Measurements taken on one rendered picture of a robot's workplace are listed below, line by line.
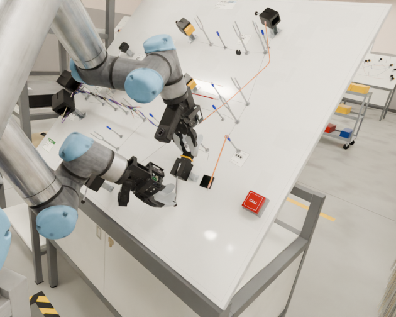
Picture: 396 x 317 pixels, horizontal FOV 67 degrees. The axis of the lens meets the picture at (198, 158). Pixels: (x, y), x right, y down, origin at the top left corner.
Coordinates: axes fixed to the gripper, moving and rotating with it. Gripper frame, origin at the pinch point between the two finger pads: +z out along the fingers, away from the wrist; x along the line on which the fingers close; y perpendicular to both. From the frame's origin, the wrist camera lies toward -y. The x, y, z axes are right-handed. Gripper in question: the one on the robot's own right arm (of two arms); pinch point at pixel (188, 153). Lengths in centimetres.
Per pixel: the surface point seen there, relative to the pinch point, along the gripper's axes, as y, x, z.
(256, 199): -4.7, -24.6, 6.1
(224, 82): 31.7, 3.4, -7.1
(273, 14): 48, -10, -24
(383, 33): 1060, 78, 382
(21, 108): -3, 93, -6
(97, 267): -32, 42, 49
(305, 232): 21, -28, 52
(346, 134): 403, 33, 297
